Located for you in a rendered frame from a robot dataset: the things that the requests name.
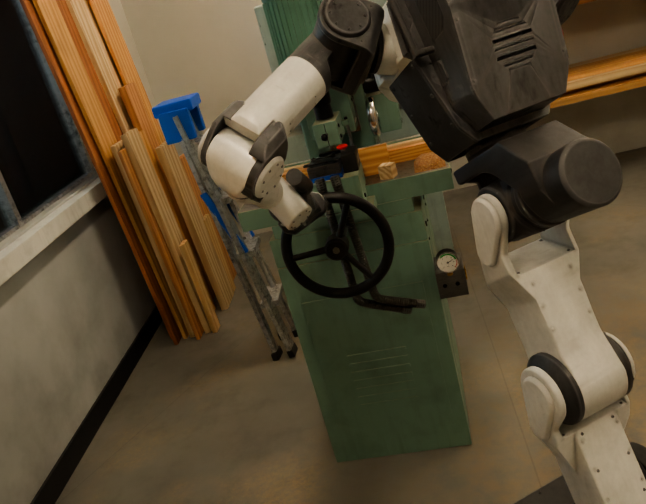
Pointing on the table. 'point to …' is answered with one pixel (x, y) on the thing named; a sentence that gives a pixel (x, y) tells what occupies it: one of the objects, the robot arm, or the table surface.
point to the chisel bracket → (329, 131)
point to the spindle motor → (290, 23)
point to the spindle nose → (323, 108)
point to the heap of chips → (428, 162)
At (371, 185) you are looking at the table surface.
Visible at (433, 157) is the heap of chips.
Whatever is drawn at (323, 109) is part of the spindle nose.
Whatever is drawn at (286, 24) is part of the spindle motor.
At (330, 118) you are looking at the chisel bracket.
